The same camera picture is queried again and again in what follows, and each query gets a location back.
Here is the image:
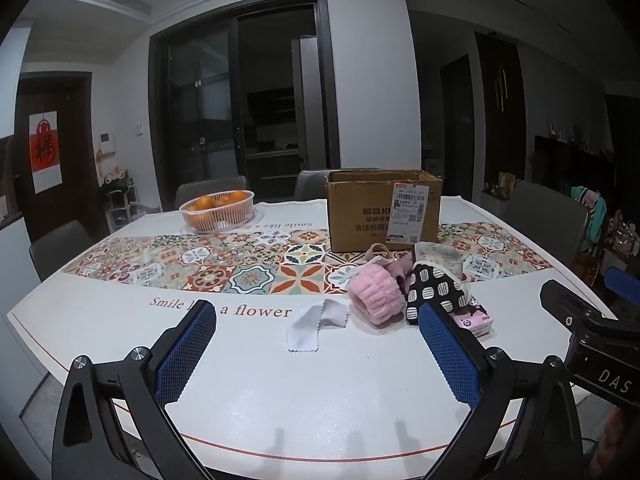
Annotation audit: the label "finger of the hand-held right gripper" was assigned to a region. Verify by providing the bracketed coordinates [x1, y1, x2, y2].
[604, 266, 640, 307]
[539, 279, 617, 337]

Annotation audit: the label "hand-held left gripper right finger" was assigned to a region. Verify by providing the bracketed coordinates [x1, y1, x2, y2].
[417, 301, 585, 480]

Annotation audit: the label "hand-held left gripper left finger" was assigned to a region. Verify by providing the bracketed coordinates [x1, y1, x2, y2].
[51, 300, 218, 480]

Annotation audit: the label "grey floral towel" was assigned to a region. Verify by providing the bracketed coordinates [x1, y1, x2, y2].
[412, 241, 471, 283]

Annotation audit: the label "white cleaning cloth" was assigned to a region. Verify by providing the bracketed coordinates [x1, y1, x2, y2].
[286, 299, 349, 353]

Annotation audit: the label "brown cardboard box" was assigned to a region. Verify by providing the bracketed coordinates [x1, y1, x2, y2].
[325, 169, 445, 254]

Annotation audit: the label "person's right forearm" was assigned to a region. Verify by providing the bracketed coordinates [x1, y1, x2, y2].
[587, 402, 640, 480]

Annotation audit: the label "pink tissue packet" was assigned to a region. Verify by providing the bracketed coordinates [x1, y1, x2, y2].
[452, 302, 495, 338]

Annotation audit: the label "black white dotted cloth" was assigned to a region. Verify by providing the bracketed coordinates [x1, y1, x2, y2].
[404, 262, 473, 326]

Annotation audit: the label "teal hanging clothes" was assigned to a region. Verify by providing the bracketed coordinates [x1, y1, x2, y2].
[572, 186, 608, 246]

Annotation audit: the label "grey dining chair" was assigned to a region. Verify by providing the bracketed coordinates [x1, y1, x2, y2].
[29, 220, 96, 281]
[502, 181, 591, 273]
[294, 169, 381, 202]
[175, 176, 249, 211]

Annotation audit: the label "pink fluffy headband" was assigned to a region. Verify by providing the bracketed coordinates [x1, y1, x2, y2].
[346, 262, 408, 329]

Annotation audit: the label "pink knitted sock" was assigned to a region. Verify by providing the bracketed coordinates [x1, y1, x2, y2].
[367, 255, 416, 281]

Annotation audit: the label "white tile-patterned tablecloth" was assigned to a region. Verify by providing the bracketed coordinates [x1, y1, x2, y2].
[7, 195, 616, 476]

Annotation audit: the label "dark sideboard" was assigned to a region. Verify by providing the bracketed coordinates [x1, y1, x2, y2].
[534, 135, 616, 201]

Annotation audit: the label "white plastic fruit basket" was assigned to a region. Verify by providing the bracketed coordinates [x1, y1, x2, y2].
[179, 190, 256, 233]

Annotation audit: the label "small cluttered shelf rack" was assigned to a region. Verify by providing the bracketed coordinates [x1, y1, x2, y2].
[102, 170, 136, 233]

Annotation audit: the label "dark interior door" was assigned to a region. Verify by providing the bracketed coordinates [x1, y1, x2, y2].
[440, 55, 476, 201]

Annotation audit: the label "dark wooden cabinet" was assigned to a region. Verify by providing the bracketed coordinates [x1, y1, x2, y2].
[475, 32, 527, 196]

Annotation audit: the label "dark wooden door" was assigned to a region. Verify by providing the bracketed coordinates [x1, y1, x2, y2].
[15, 74, 93, 241]

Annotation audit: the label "dark framed sliding glass door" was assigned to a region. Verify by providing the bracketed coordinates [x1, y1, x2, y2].
[149, 0, 341, 211]

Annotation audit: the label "grey refrigerator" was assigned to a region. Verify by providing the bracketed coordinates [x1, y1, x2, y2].
[291, 36, 321, 151]

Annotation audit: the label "red white wall calendar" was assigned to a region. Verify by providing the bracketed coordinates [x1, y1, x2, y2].
[29, 111, 62, 194]

